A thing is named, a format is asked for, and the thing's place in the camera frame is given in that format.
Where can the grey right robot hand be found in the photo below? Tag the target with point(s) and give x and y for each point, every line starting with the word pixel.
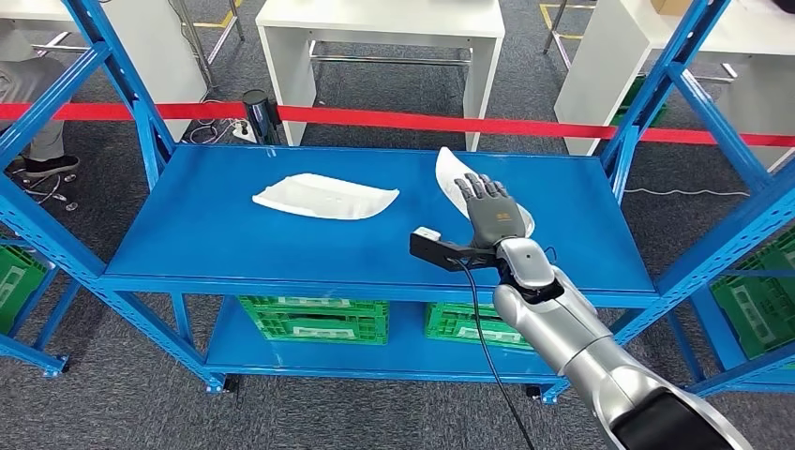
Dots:
pixel 494 217

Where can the white shell part orange marking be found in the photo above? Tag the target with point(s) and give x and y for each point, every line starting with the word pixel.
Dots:
pixel 448 174

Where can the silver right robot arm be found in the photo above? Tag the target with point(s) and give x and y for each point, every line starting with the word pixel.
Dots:
pixel 577 348

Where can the plain white shell part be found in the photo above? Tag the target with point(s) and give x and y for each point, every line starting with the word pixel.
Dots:
pixel 323 199

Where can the red barrier belt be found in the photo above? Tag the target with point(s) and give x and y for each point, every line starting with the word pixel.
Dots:
pixel 435 121
pixel 62 112

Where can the white table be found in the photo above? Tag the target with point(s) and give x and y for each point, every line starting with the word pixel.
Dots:
pixel 372 18
pixel 596 81
pixel 155 62

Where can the yellow floor tape outline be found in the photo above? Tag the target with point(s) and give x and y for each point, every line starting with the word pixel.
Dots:
pixel 565 6

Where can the white power strip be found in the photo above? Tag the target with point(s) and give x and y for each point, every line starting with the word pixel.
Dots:
pixel 244 132

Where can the brown cardboard box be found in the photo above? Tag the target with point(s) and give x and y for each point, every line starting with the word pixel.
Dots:
pixel 671 6

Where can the person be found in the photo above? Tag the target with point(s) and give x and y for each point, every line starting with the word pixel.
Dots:
pixel 28 77

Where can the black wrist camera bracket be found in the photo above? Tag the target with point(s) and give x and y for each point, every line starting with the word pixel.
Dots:
pixel 438 250

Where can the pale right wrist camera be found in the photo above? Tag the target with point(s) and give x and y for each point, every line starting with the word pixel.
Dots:
pixel 427 234

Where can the black barrier post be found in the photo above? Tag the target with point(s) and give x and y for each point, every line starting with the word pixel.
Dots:
pixel 258 115

